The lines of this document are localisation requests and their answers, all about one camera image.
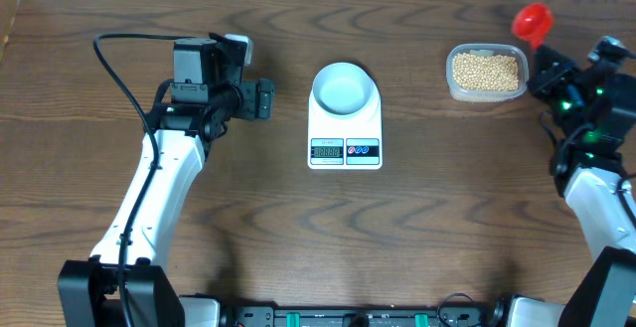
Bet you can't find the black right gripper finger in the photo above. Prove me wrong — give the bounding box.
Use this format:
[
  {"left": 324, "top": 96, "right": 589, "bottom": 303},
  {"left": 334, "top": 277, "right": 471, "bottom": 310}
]
[
  {"left": 534, "top": 45, "right": 578, "bottom": 72},
  {"left": 527, "top": 66, "right": 564, "bottom": 99}
]

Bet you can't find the red plastic measuring scoop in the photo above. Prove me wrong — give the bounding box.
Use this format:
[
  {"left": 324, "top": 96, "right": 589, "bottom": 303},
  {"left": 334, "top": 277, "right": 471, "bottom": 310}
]
[{"left": 511, "top": 3, "right": 554, "bottom": 51}]

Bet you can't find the grey round bowl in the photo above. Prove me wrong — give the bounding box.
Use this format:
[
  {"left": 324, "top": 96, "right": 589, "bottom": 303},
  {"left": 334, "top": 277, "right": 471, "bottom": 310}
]
[{"left": 311, "top": 62, "right": 377, "bottom": 116}]

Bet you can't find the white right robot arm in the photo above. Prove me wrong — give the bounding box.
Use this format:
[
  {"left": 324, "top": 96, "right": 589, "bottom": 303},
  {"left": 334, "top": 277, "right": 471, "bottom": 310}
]
[{"left": 506, "top": 37, "right": 635, "bottom": 326}]

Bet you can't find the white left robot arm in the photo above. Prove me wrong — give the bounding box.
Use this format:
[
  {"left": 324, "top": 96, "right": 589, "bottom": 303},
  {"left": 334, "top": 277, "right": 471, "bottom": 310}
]
[{"left": 58, "top": 33, "right": 274, "bottom": 326}]

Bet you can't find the white digital kitchen scale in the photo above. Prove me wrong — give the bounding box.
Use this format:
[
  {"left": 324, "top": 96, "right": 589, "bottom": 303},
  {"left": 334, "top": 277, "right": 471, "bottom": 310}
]
[{"left": 307, "top": 78, "right": 384, "bottom": 170}]

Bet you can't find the clear container of soybeans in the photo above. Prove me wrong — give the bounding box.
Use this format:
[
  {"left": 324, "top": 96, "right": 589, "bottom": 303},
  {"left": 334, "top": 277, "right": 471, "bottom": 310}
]
[{"left": 446, "top": 43, "right": 529, "bottom": 103}]

